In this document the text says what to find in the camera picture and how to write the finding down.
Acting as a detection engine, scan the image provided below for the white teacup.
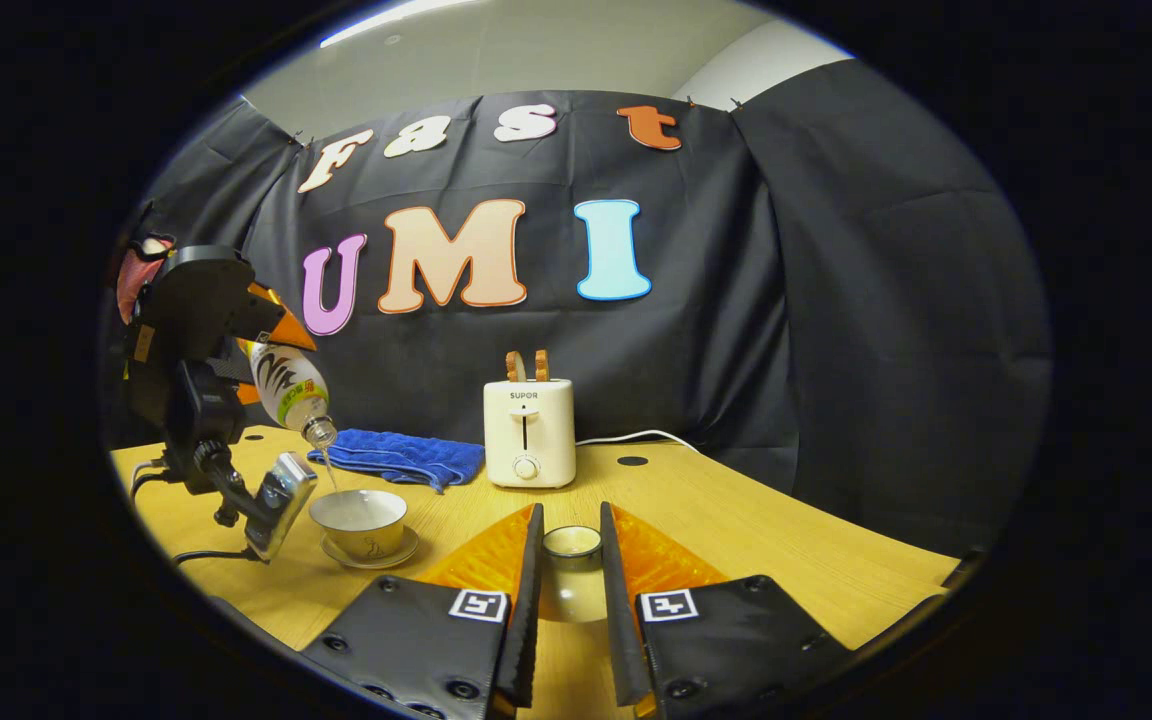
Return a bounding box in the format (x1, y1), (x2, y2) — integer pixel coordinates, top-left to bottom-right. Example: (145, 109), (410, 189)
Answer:
(308, 488), (409, 560)

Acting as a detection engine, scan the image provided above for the clear water bottle white label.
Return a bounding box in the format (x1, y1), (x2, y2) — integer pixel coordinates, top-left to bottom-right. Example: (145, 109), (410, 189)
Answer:
(239, 338), (340, 449)

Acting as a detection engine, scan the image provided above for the black backdrop cloth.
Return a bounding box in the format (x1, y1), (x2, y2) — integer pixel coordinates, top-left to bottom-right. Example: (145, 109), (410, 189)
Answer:
(101, 88), (1053, 557)

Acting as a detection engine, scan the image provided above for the white toaster cable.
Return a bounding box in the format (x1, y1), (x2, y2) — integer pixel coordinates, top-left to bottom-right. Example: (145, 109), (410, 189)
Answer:
(575, 429), (704, 455)

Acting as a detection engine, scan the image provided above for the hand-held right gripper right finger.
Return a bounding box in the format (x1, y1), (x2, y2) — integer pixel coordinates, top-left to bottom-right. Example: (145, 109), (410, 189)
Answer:
(599, 502), (852, 720)

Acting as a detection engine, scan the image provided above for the white toaster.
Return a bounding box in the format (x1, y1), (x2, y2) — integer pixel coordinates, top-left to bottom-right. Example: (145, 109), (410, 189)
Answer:
(482, 377), (578, 491)

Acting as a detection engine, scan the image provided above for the white saucer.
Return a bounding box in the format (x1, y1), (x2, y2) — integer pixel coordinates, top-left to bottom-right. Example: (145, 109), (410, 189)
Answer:
(320, 526), (422, 571)

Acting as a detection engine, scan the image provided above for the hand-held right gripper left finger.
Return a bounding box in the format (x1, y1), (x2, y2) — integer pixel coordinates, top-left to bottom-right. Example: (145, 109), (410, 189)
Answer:
(301, 503), (545, 720)

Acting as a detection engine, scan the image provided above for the white teacup lid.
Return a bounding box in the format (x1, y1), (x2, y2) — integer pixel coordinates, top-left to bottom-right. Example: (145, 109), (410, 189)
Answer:
(536, 524), (609, 625)

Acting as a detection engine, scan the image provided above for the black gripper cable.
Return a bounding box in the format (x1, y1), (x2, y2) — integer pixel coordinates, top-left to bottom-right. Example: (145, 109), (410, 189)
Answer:
(172, 546), (263, 568)
(129, 458), (178, 500)

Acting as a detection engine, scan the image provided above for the blue towel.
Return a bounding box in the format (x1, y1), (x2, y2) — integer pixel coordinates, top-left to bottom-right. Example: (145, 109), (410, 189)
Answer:
(307, 428), (487, 495)

